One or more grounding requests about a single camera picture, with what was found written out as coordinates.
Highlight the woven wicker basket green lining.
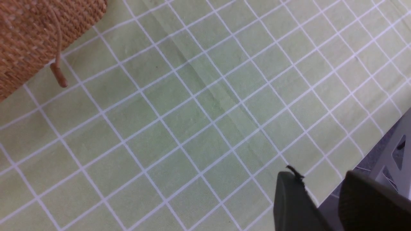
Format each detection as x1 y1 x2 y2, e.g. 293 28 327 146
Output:
0 0 108 101

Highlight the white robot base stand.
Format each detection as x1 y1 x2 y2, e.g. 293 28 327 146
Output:
369 107 411 201

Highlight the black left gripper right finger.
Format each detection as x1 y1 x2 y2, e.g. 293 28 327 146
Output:
338 171 411 231

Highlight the green checkered tablecloth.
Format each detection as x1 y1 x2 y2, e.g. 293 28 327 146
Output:
1 0 410 231

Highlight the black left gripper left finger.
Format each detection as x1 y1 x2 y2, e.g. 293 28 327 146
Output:
273 165 333 231

